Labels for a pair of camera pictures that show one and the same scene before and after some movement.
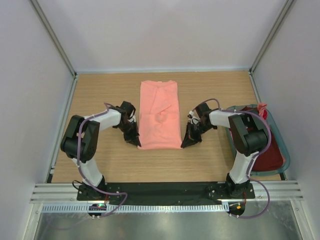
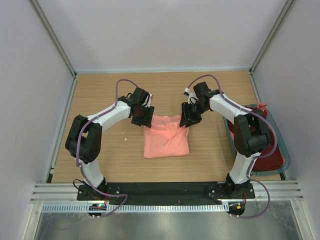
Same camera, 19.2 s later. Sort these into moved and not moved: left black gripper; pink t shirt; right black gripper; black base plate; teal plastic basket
Moved: left black gripper; right black gripper; pink t shirt
Not moved: black base plate; teal plastic basket
